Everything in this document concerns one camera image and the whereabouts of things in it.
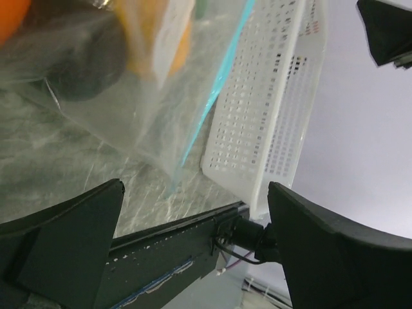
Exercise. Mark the yellow orange persimmon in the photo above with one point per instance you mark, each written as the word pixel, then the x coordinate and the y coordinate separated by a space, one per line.
pixel 158 36

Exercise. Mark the clear blue-zipper zip bag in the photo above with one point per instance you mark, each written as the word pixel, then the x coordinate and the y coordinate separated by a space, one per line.
pixel 53 149

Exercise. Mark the orange tangerine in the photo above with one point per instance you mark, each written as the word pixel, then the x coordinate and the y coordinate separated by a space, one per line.
pixel 12 13

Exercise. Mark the white plastic basket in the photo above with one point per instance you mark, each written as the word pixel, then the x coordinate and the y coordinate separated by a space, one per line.
pixel 262 112

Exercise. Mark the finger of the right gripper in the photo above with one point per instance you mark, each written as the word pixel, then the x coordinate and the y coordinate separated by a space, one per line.
pixel 388 31

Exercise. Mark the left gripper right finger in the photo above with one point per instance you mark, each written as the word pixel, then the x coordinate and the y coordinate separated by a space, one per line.
pixel 331 261

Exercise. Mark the dark purple mangosteen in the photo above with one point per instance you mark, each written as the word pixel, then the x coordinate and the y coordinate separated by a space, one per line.
pixel 92 65

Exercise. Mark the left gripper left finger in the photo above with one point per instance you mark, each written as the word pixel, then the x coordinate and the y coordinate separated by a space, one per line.
pixel 60 252

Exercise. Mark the green chili pepper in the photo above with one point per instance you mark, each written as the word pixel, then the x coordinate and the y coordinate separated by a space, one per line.
pixel 200 8

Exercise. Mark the aluminium rail frame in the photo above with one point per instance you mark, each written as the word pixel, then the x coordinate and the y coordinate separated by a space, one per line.
pixel 256 295

